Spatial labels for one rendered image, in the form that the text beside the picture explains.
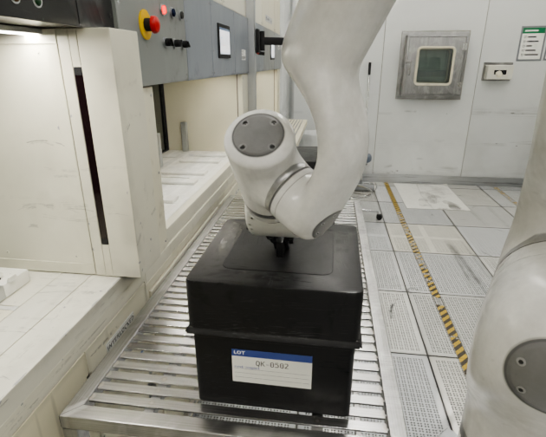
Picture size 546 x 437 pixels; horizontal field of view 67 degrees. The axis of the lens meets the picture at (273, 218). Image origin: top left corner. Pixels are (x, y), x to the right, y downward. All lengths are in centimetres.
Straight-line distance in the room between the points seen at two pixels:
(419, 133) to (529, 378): 474
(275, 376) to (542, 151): 54
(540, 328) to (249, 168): 31
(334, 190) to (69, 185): 68
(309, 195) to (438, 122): 466
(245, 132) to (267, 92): 331
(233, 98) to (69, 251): 147
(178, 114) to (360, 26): 202
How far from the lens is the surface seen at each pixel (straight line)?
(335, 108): 44
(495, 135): 528
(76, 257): 107
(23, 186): 108
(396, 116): 499
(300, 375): 75
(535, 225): 49
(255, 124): 49
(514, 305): 38
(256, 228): 67
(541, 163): 42
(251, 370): 76
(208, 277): 69
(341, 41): 44
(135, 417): 83
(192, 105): 238
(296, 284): 66
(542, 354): 37
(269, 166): 47
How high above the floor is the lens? 134
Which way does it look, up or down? 21 degrees down
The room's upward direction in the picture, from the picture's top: straight up
